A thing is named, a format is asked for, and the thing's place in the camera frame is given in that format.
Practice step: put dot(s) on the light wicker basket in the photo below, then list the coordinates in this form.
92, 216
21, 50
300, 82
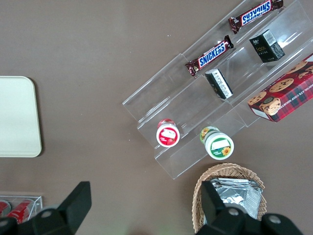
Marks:
230, 171

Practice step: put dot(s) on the small black carton box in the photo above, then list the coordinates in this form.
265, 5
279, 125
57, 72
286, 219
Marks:
266, 49
218, 84

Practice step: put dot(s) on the red cola bottle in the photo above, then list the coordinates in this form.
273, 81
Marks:
3, 208
20, 210

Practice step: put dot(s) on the green lid yogurt cup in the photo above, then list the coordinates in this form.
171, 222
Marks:
220, 145

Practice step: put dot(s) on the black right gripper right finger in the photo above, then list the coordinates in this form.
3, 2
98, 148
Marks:
212, 208

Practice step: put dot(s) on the red tartan cookie box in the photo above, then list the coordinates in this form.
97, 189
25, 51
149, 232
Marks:
288, 93

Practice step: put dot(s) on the red lid yogurt cup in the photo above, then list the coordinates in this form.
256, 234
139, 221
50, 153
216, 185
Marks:
168, 135

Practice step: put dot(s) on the Snickers chocolate bar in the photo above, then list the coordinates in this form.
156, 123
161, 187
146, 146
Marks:
255, 12
211, 55

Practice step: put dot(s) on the silver foil pack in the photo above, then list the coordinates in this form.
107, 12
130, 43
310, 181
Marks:
239, 199
256, 183

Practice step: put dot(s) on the clear acrylic bottle rack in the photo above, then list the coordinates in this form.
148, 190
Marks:
39, 203

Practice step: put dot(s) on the cream rectangular tray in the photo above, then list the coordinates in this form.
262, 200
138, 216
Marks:
17, 117

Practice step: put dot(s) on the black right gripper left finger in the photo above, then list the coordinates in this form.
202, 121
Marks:
73, 208

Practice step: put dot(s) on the clear acrylic stepped display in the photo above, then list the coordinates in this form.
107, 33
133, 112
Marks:
200, 105

